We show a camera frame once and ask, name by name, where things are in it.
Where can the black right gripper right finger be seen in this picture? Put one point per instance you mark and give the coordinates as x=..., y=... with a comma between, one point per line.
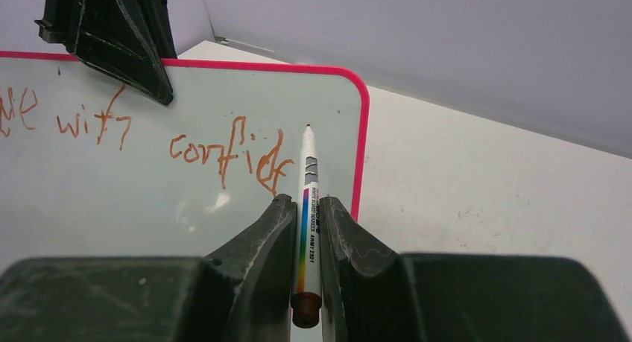
x=372, y=293

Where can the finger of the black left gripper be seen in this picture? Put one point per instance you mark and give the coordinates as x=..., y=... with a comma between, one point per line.
x=92, y=39
x=146, y=29

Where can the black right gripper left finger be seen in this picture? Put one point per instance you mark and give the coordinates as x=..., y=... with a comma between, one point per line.
x=239, y=292

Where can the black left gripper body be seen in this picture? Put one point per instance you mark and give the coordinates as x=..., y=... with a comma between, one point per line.
x=55, y=23

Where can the white whiteboard marker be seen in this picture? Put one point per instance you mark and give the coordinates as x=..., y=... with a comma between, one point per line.
x=306, y=299

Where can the whiteboard with pink frame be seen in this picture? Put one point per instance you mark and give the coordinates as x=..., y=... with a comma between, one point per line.
x=91, y=166

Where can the aluminium rail frame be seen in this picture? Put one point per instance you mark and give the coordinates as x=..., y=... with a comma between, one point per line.
x=243, y=46

